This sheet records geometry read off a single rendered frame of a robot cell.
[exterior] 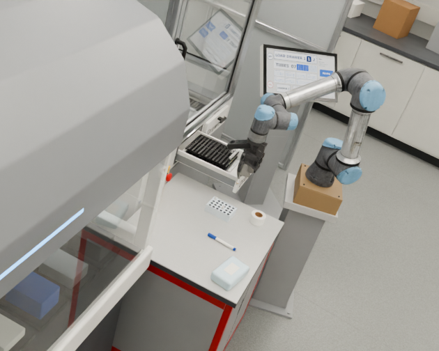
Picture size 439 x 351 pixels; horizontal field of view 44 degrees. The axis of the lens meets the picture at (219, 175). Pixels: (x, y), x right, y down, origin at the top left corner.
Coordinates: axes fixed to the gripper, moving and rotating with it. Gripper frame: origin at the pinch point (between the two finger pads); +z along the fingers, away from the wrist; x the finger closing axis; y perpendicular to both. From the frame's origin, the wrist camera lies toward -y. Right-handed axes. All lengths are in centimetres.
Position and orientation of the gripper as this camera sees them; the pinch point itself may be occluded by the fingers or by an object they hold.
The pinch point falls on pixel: (238, 175)
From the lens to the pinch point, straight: 245.2
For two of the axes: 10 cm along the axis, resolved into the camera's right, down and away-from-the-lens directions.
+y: 8.7, 4.3, -2.3
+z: -2.5, 8.0, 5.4
